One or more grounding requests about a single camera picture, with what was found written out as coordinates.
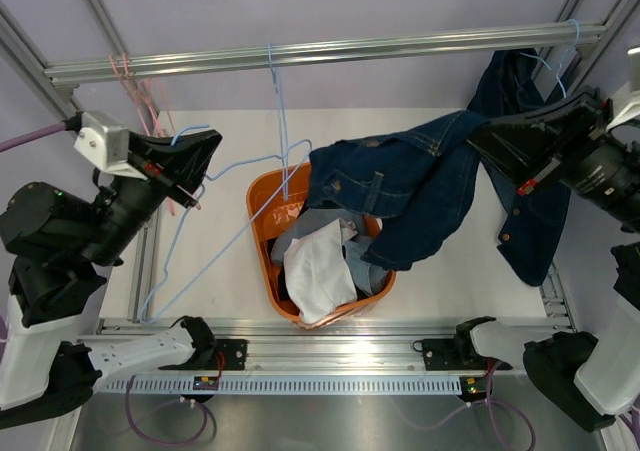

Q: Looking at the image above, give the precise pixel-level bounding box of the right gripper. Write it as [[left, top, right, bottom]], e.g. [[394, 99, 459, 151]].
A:
[[458, 82, 640, 231]]

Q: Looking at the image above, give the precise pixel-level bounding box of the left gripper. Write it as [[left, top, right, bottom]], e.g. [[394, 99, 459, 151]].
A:
[[78, 129, 224, 266]]

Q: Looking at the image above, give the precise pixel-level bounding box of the light blue hanger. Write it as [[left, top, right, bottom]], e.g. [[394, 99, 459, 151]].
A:
[[140, 129, 312, 324], [519, 18, 581, 98], [267, 42, 291, 201]]

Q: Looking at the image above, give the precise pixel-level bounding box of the pink hanger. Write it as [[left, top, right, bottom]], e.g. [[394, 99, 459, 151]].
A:
[[109, 53, 166, 137], [119, 52, 176, 217]]

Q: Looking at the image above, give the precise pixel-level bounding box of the dark blue denim garment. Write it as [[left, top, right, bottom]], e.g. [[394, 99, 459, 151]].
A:
[[306, 110, 488, 271]]

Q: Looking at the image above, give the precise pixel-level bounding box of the black skirt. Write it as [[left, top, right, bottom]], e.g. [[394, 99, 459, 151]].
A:
[[271, 259, 290, 302]]

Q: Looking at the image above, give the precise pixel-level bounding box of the white garment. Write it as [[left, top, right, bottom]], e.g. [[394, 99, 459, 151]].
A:
[[283, 219, 357, 325]]

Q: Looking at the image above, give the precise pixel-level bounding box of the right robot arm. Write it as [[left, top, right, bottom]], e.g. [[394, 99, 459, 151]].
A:
[[453, 86, 639, 432]]

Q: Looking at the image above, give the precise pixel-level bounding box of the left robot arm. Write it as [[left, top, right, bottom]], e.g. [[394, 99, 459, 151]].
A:
[[1, 130, 222, 428]]

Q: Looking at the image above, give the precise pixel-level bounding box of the orange plastic basket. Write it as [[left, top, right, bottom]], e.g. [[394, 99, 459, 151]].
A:
[[246, 163, 396, 329]]

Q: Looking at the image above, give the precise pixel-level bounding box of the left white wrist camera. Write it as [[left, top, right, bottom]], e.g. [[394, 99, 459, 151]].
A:
[[74, 111, 146, 180]]

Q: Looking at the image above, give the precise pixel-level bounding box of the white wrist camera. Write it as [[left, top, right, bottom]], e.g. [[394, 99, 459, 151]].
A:
[[74, 111, 146, 180], [607, 45, 640, 131]]

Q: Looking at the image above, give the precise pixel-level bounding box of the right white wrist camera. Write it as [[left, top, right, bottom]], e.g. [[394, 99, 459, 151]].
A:
[[607, 45, 640, 131]]

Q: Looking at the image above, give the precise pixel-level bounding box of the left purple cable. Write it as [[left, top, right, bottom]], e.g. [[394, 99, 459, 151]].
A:
[[0, 122, 76, 154]]

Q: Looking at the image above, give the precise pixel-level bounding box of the aluminium hanging rail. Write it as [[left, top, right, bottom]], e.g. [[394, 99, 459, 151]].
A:
[[44, 20, 607, 88]]

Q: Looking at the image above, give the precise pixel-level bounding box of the white slotted cable duct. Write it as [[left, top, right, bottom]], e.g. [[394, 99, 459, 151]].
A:
[[105, 374, 462, 396]]

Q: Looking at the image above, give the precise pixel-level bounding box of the front aluminium frame rail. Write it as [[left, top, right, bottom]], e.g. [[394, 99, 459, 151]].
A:
[[64, 317, 581, 377]]

